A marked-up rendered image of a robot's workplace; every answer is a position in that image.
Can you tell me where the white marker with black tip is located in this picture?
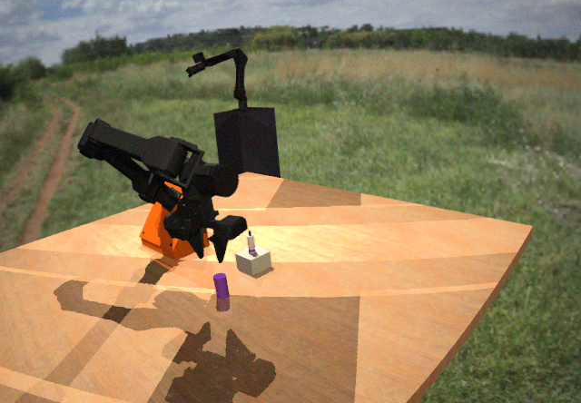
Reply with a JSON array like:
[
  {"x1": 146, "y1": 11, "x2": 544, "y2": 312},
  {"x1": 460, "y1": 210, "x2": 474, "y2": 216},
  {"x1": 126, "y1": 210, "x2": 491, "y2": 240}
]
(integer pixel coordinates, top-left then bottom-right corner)
[{"x1": 247, "y1": 230, "x2": 256, "y2": 254}]

